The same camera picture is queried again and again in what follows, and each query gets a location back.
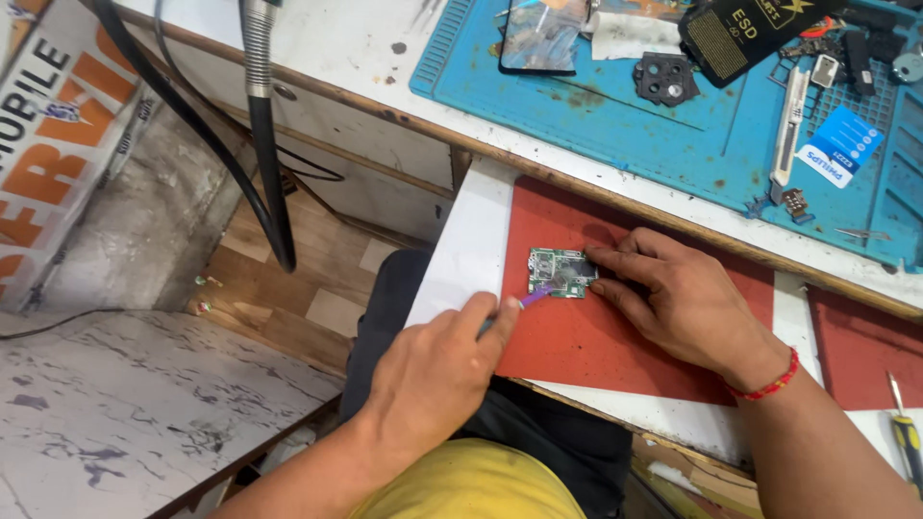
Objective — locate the person's right hand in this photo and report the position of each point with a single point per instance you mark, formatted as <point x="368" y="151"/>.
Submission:
<point x="685" y="303"/>

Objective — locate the person's left hand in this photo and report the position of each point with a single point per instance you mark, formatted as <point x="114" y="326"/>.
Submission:
<point x="425" y="382"/>

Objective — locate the green circuit board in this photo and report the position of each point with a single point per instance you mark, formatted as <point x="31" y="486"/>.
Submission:
<point x="548" y="263"/>

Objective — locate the yellow shirt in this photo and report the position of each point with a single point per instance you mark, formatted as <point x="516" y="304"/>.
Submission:
<point x="469" y="483"/>

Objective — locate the large red mat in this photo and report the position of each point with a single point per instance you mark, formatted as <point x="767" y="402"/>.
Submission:
<point x="577" y="346"/>

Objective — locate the black trousers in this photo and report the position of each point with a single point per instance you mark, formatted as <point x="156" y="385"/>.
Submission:
<point x="548" y="432"/>

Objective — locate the white pull-out board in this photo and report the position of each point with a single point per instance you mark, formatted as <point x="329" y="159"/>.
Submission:
<point x="469" y="245"/>

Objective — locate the small metal phone part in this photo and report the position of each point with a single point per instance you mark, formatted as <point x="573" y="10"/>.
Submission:
<point x="795" y="203"/>

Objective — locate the blue repair mat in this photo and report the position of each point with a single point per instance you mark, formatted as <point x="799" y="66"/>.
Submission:
<point x="649" y="137"/>

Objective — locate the small red mat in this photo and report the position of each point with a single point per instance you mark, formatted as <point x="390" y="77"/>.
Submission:
<point x="865" y="346"/>

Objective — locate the silver tweezers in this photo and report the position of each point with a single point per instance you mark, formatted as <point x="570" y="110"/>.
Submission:
<point x="864" y="233"/>

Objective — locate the silver utility knife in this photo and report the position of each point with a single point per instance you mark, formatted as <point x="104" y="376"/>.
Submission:
<point x="789" y="130"/>

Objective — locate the blue and white packet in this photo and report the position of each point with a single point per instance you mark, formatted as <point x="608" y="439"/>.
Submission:
<point x="840" y="148"/>

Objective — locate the white cabinet drawer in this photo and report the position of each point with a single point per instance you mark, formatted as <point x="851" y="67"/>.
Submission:
<point x="339" y="144"/>

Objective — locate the yellow and black screwdriver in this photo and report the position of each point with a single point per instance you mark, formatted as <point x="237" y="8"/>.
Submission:
<point x="907" y="440"/>

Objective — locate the small silver rectangular part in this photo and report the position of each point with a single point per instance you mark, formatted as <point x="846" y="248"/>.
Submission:
<point x="824" y="70"/>

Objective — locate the black antistatic brush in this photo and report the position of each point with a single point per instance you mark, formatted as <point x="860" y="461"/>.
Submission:
<point x="735" y="36"/>

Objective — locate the white tissue paper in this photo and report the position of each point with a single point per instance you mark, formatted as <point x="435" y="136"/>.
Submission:
<point x="634" y="36"/>

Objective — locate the marble pattern bench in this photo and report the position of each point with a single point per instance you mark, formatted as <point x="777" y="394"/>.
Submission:
<point x="144" y="418"/>

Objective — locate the black rectangular part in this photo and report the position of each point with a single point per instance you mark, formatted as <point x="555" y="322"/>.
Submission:
<point x="858" y="61"/>

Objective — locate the black smartphone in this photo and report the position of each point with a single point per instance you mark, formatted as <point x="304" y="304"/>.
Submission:
<point x="541" y="36"/>

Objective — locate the orange and white banner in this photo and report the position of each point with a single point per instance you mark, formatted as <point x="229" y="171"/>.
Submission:
<point x="50" y="144"/>

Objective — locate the black camera frame part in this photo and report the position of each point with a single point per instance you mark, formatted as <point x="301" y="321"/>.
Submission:
<point x="665" y="78"/>

